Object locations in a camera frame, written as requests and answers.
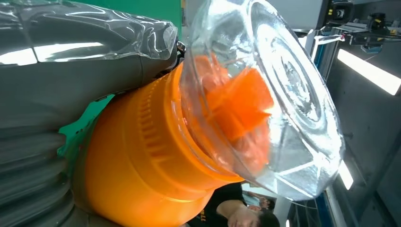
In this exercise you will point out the black yellow camera on column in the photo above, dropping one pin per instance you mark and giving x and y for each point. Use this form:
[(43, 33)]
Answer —
[(340, 12)]

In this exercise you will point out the long ceiling light panel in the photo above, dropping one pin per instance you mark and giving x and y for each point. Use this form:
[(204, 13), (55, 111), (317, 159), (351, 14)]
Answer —
[(345, 175), (372, 73)]

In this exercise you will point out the person in black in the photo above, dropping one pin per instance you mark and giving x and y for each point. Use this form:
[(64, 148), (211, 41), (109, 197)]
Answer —
[(225, 195)]

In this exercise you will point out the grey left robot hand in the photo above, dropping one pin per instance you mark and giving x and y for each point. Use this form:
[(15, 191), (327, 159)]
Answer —
[(78, 81)]

